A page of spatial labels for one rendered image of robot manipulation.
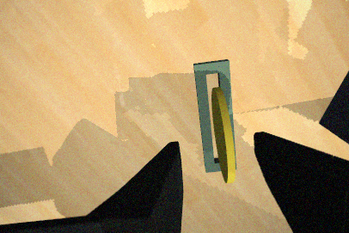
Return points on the gold coin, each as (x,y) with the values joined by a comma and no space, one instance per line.
(223,135)

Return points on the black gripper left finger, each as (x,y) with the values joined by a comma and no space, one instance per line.
(150,202)

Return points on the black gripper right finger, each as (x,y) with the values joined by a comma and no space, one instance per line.
(310,186)

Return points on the dark grey box walls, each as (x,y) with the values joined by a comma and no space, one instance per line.
(336,117)

